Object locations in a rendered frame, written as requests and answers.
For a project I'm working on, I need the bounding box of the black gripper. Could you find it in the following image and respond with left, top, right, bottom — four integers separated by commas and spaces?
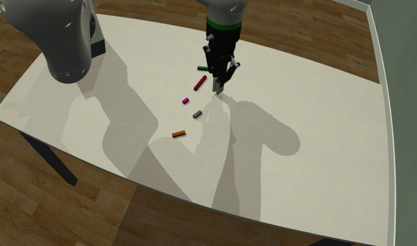
203, 40, 240, 95

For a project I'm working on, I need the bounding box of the dark green rod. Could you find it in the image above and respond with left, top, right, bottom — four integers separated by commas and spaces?
197, 66, 209, 71

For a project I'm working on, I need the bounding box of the dark red rod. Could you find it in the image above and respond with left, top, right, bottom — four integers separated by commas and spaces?
194, 75, 207, 91

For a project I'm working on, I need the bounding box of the grey rectangular bar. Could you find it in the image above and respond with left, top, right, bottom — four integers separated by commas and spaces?
193, 110, 202, 119

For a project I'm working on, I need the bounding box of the orange rod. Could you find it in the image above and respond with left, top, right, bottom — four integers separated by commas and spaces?
172, 130, 186, 138

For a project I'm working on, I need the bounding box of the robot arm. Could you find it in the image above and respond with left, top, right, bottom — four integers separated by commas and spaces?
0, 0, 248, 84

